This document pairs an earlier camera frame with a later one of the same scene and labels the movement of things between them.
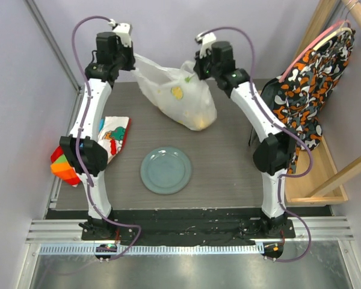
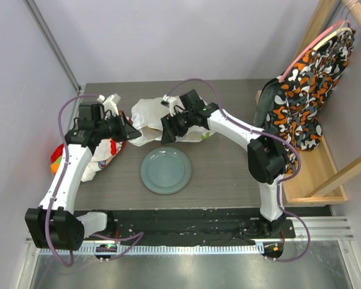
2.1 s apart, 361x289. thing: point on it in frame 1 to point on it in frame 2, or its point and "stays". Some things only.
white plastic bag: [179, 93] to [147, 113]
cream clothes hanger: [323, 43] stays
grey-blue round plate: [165, 170] stays
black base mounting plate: [185, 225] stays
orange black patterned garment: [297, 101] stays
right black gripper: [200, 70] to [168, 129]
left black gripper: [130, 67] to [126, 130]
